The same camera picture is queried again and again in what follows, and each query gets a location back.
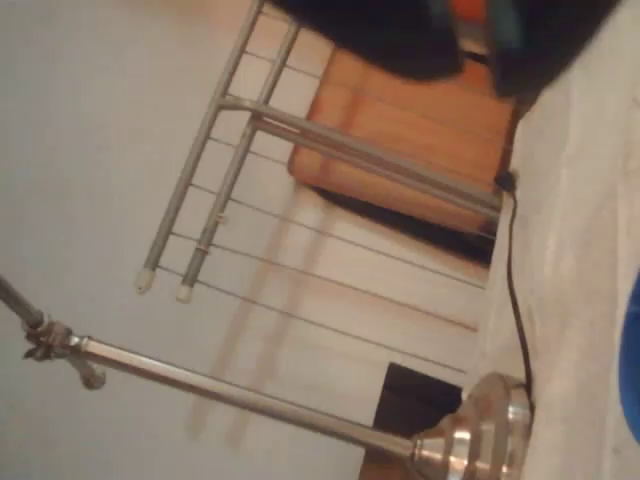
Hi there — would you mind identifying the dark blue object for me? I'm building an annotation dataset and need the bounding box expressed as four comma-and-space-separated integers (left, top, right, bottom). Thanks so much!
618, 268, 640, 447

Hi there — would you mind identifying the grey metal drying rack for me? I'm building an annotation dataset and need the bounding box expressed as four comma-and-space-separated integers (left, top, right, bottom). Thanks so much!
132, 0, 504, 377

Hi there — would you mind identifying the steel floor lamp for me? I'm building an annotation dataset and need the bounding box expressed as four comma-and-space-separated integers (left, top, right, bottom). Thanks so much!
0, 273, 535, 480

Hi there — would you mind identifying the black power cable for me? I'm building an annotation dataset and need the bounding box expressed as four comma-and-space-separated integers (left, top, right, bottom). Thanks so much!
493, 169, 534, 389

